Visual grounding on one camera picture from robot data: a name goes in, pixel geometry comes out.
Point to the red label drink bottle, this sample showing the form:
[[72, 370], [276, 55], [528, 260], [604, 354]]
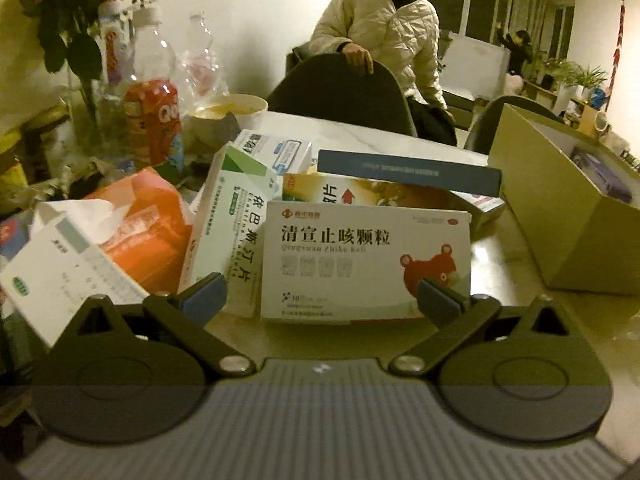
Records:
[[151, 102]]

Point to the purple medicine box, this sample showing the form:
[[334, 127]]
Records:
[[600, 175]]

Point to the person in background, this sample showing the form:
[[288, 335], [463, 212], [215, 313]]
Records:
[[519, 47]]

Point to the woman in white jacket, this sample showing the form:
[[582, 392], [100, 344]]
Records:
[[403, 36]]

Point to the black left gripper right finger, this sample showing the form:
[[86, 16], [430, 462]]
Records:
[[521, 374]]

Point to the white medicine box green logo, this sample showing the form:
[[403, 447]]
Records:
[[56, 271]]

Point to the white paper bowl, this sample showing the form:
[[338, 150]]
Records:
[[223, 117]]

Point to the white bear cough medicine box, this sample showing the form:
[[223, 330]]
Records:
[[335, 264]]

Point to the blue medicine box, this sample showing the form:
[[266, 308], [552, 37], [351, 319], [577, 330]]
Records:
[[451, 176]]

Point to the dark chair near woman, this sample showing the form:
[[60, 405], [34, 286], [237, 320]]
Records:
[[326, 87]]

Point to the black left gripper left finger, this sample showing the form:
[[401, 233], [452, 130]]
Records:
[[123, 373]]

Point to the white blue small box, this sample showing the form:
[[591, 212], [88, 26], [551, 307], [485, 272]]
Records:
[[282, 155]]

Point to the orange green medicine box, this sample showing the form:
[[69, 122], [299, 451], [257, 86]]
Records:
[[330, 188]]

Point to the orange tissue pack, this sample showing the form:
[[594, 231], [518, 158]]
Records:
[[141, 222]]

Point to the large cardboard sorting box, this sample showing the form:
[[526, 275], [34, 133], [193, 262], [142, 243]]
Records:
[[580, 239]]

